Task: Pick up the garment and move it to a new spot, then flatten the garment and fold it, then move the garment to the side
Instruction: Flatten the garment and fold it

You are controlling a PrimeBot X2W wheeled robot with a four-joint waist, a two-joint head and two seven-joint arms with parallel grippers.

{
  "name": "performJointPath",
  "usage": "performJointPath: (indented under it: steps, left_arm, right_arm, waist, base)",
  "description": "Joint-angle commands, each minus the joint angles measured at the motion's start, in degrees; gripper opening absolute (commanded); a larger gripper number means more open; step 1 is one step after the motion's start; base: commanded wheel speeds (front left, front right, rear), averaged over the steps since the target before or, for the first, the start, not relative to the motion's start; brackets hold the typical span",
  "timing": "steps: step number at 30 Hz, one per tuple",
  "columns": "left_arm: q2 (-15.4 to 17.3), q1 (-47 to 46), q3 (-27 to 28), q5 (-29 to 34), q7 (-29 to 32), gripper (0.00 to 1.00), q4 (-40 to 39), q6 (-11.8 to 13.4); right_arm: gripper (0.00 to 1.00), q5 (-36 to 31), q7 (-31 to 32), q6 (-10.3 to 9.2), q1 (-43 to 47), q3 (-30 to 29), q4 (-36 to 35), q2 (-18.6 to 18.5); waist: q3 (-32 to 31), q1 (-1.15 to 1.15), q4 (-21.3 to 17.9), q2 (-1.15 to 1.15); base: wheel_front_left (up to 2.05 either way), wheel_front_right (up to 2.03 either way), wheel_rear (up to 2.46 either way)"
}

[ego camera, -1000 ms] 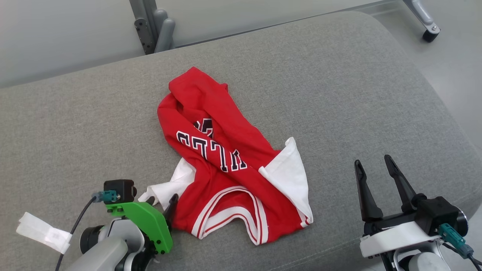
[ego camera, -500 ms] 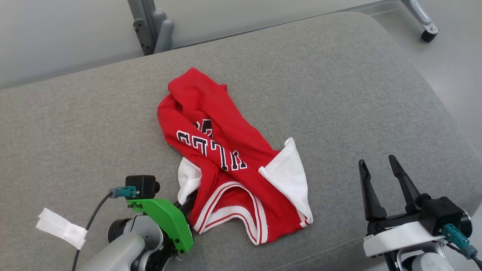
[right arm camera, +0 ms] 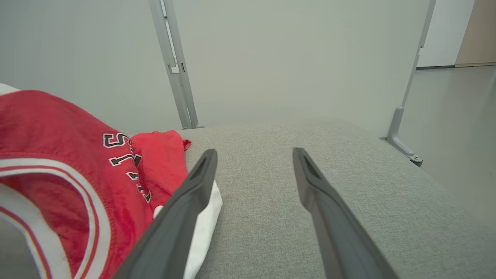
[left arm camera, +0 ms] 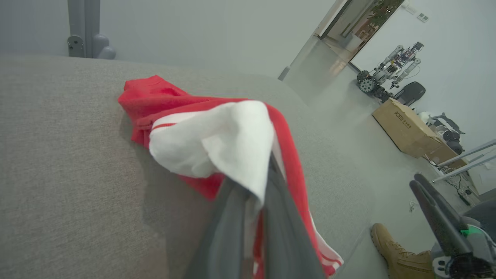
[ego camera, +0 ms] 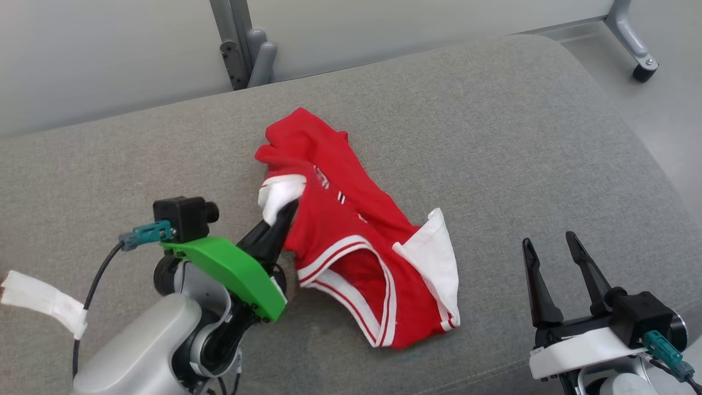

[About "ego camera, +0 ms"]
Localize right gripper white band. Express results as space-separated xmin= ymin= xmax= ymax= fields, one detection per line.
xmin=522 ymin=232 xmax=648 ymax=380

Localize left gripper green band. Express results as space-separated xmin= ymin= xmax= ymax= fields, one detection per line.
xmin=162 ymin=200 xmax=299 ymax=322

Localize red jersey white trim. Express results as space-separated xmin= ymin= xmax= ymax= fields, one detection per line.
xmin=254 ymin=107 xmax=461 ymax=349

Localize grey rounded partition foot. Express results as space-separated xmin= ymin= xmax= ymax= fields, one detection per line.
xmin=246 ymin=29 xmax=278 ymax=88

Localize black caster wheel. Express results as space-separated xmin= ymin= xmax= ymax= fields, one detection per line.
xmin=633 ymin=60 xmax=659 ymax=83

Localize white tape label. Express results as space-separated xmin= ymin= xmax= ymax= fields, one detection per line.
xmin=0 ymin=270 xmax=88 ymax=340

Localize grey partition leg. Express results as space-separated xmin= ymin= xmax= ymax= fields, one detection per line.
xmin=603 ymin=0 xmax=659 ymax=69

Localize black cable teal connector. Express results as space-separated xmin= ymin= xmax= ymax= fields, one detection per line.
xmin=643 ymin=330 xmax=702 ymax=395
xmin=72 ymin=221 xmax=177 ymax=379

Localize grey partition post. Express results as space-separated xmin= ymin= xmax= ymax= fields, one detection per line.
xmin=210 ymin=0 xmax=254 ymax=91

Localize grey partition base rail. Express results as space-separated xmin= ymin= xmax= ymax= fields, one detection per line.
xmin=526 ymin=15 xmax=612 ymax=38

